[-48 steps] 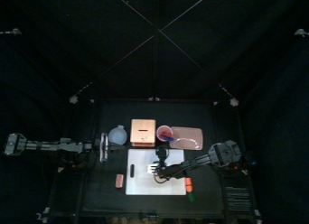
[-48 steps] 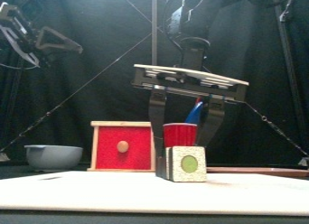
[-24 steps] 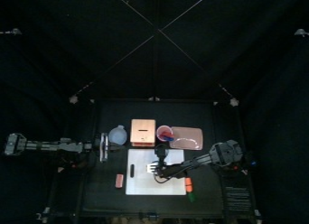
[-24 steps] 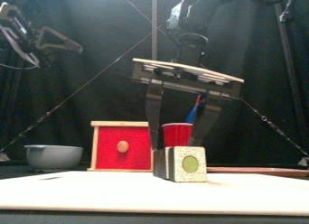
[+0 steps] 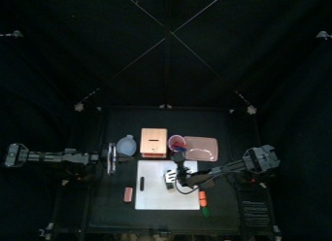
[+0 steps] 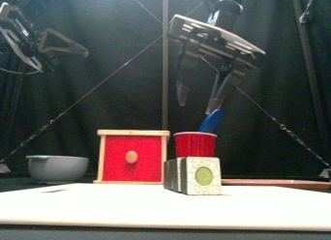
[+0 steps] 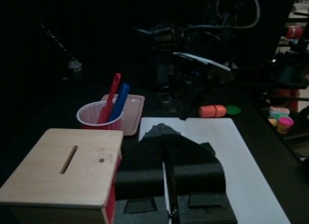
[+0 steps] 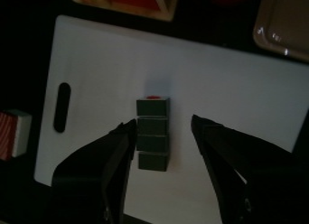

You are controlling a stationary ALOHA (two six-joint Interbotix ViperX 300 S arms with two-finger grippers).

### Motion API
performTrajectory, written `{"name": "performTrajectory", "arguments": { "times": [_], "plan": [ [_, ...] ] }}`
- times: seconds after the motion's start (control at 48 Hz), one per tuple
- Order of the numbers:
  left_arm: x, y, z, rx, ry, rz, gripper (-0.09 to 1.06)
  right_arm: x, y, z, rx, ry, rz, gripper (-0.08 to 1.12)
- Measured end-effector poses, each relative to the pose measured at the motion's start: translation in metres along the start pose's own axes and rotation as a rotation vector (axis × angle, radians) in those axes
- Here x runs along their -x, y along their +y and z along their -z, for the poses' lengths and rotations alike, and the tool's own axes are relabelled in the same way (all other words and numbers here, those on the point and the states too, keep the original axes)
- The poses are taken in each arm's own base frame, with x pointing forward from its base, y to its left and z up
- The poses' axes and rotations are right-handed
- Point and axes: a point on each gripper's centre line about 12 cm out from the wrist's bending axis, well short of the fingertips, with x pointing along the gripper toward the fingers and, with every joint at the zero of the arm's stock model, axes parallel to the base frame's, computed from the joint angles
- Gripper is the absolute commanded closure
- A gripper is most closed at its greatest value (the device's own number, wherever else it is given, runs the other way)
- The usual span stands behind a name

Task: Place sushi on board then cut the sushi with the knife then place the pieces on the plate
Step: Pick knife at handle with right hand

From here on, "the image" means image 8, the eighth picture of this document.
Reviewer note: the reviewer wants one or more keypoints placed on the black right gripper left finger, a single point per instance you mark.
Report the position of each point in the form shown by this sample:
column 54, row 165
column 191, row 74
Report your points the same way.
column 93, row 179

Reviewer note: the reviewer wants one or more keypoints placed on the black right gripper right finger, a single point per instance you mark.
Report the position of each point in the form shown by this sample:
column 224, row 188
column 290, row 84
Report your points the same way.
column 257, row 179

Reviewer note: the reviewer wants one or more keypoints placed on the dark green toy sushi roll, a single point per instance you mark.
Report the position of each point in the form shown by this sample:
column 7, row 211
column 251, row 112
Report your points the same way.
column 154, row 143

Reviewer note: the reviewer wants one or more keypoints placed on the white plastic cutting board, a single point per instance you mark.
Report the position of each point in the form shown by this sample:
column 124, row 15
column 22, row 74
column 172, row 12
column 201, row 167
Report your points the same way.
column 209, row 83

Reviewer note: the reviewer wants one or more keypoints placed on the salmon nigiri toy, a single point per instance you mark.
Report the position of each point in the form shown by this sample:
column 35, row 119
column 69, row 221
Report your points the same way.
column 14, row 134

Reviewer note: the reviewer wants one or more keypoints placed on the wooden box with slot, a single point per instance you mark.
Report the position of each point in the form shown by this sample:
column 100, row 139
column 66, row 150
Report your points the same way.
column 129, row 1

